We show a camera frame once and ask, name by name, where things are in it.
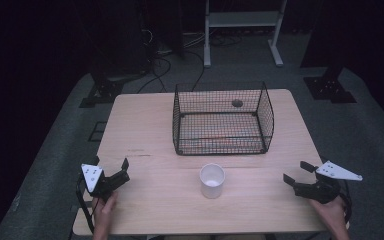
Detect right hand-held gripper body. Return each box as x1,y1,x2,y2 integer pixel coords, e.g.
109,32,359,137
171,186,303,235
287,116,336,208
292,160,364,205

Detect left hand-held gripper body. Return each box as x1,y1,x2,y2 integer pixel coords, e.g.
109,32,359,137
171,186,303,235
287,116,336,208
80,163,131,203

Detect person's right hand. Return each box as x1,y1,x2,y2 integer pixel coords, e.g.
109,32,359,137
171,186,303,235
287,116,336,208
309,196,348,233

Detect person's left hand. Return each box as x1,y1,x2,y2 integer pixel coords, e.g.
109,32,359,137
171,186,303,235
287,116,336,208
91,191,119,235

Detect black stand with base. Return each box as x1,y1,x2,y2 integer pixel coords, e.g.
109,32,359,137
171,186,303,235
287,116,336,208
78,0,149,109
300,0,358,105

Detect white cup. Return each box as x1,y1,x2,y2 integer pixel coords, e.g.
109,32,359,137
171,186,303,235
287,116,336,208
198,162,227,200

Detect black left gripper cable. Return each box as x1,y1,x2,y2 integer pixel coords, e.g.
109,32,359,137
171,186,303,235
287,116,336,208
75,172,96,234

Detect black rectangular floor frame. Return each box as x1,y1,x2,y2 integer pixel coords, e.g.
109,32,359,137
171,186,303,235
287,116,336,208
87,121,108,143

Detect black wire mesh basket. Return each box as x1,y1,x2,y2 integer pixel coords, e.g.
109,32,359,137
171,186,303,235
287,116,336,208
172,81,276,157

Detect black floor cables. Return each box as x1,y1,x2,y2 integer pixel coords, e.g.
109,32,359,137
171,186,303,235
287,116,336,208
135,28,244,95

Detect white metal stand frame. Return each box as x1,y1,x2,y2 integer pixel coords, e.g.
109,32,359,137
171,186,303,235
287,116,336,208
203,0,289,69

